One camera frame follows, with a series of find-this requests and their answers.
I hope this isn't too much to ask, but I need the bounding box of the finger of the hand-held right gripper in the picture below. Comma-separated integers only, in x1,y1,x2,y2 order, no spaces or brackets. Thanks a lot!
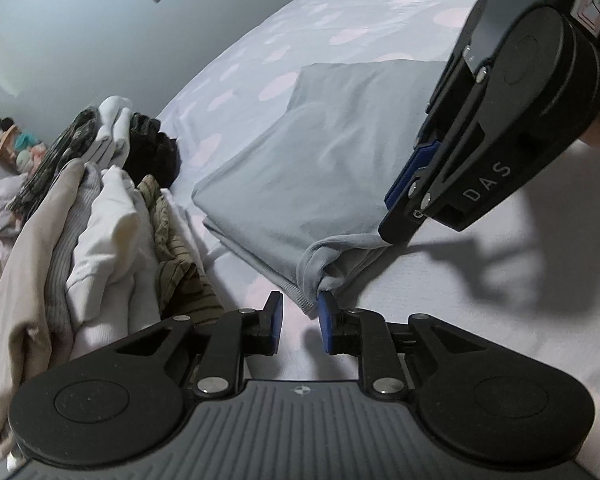
379,122,577,244
416,0,507,147

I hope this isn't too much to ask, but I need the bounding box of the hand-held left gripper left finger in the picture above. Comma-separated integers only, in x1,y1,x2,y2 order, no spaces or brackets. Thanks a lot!
115,290,284,401

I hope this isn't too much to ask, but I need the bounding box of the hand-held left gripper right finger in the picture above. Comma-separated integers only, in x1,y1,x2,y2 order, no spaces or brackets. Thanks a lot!
318,291,486,401

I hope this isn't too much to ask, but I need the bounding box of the light grey garment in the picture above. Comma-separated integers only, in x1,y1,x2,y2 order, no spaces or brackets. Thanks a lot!
192,60,448,317

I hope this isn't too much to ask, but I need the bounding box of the olive striped garment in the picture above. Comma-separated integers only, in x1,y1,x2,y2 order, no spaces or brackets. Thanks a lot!
137,175,226,326

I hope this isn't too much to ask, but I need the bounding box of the large white garment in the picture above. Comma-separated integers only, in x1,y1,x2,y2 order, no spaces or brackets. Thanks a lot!
65,167,162,361

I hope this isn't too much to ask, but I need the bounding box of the black garment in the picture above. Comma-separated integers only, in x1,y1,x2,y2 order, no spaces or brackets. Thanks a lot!
125,112,181,188

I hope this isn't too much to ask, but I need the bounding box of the ribbed grey garment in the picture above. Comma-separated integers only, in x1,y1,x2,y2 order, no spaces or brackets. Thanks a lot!
45,165,103,356

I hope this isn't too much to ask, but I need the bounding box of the small white garment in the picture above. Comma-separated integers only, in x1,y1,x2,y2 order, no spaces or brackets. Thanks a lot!
97,96,133,168

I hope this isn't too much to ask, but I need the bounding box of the beige garment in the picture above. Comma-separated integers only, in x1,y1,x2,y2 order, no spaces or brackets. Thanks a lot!
0,157,86,463

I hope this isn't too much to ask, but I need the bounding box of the dark marled garment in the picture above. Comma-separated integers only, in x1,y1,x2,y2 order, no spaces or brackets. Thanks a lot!
10,110,101,211

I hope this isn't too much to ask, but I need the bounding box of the pale lilac garment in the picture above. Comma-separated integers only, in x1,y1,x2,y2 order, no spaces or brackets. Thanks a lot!
0,180,36,281

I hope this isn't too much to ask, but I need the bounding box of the pastel plush doll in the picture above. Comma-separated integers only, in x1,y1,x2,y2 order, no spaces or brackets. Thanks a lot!
0,130,48,175

